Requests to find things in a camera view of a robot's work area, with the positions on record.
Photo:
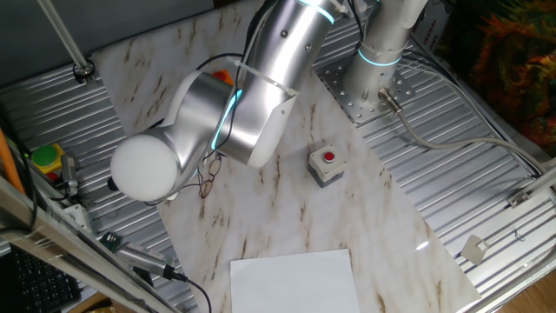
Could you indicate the orange box red mushroom button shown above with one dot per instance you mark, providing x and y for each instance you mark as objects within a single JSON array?
[{"x": 223, "y": 76}]

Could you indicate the colourful patterned cloth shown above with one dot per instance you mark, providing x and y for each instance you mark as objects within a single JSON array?
[{"x": 512, "y": 65}]

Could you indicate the aluminium profile beam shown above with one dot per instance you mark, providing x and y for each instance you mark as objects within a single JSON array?
[{"x": 65, "y": 235}]

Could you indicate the dark red framed glasses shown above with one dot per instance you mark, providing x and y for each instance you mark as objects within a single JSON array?
[{"x": 208, "y": 180}]

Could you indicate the yellow box green button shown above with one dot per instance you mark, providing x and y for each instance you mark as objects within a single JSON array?
[{"x": 45, "y": 155}]

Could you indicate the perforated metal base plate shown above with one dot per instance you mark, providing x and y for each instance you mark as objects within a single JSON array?
[{"x": 360, "y": 111}]

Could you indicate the aluminium frame post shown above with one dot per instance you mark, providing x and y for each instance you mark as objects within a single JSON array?
[{"x": 65, "y": 39}]

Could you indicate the small white adhesive mount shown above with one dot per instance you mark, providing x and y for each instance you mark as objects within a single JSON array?
[{"x": 474, "y": 250}]

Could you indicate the grey box small red button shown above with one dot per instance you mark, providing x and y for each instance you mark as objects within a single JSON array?
[{"x": 326, "y": 167}]

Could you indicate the marble patterned board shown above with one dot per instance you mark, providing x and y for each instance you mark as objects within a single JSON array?
[{"x": 282, "y": 208}]

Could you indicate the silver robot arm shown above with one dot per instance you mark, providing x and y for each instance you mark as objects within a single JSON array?
[{"x": 195, "y": 121}]

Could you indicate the black keyboard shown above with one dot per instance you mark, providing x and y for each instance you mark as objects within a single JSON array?
[{"x": 39, "y": 287}]

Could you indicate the silver ribbed camera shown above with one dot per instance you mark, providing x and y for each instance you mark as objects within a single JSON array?
[{"x": 143, "y": 258}]

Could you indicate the orange pole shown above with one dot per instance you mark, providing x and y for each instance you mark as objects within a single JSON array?
[{"x": 9, "y": 165}]

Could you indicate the white paper sheet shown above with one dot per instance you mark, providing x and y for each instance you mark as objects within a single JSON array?
[{"x": 295, "y": 282}]

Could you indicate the white printed carton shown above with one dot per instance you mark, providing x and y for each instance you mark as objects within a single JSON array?
[{"x": 428, "y": 32}]

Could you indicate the aluminium corner bracket rail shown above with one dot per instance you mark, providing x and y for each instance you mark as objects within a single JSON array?
[{"x": 534, "y": 187}]

